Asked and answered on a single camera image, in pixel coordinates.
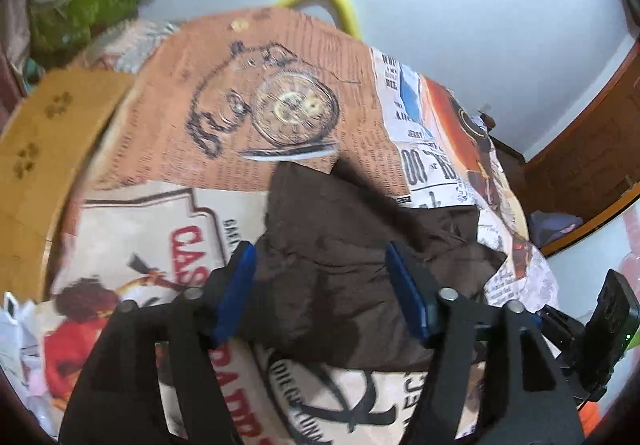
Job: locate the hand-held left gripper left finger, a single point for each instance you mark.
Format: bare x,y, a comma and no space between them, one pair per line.
232,295

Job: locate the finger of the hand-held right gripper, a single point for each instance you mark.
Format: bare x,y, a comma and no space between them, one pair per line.
560,330

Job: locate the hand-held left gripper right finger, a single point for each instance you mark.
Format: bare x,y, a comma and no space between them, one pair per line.
407,290

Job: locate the dark brown garment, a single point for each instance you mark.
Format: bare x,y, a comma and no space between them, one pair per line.
330,255

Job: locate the purple cloth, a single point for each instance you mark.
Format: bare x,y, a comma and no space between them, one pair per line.
552,227

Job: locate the wooden door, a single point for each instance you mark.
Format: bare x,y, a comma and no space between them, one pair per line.
590,165

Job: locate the printed blanket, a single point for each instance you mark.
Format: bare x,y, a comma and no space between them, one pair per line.
175,125

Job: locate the white plastic bag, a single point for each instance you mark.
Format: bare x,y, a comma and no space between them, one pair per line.
20,350

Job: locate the cardboard box with paw prints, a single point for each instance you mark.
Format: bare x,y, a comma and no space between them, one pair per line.
45,160

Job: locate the green fabric bag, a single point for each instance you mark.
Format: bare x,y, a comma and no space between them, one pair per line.
85,10

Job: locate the striped brown curtain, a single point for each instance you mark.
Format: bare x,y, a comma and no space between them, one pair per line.
12,30

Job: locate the dark wooden bed frame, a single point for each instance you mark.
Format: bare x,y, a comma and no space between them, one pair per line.
507,160

